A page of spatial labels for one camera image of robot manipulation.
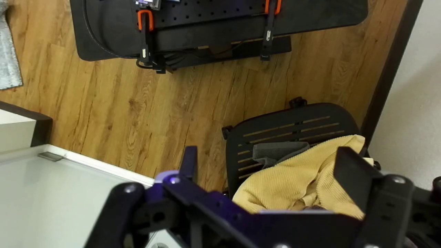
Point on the black mesh office chair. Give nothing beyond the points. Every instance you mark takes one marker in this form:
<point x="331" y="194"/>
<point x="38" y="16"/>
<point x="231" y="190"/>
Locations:
<point x="294" y="121"/>

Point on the dark wooden baseboard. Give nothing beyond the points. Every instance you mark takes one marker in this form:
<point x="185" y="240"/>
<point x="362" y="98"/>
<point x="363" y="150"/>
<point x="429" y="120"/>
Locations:
<point x="391" y="63"/>

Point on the grey bath mat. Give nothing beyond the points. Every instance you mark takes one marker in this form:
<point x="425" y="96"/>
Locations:
<point x="9" y="49"/>

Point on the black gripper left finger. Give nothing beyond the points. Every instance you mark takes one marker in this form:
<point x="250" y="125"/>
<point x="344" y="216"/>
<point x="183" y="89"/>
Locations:
<point x="138" y="211"/>

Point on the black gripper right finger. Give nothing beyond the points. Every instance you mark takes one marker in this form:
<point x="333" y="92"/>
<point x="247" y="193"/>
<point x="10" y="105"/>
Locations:
<point x="391" y="211"/>

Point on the black robot cart table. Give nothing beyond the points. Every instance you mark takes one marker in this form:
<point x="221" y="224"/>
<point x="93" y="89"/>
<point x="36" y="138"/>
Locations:
<point x="207" y="27"/>

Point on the yellow towel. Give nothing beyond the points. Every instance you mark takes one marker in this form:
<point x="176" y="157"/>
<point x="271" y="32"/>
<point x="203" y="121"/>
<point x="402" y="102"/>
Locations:
<point x="294" y="183"/>

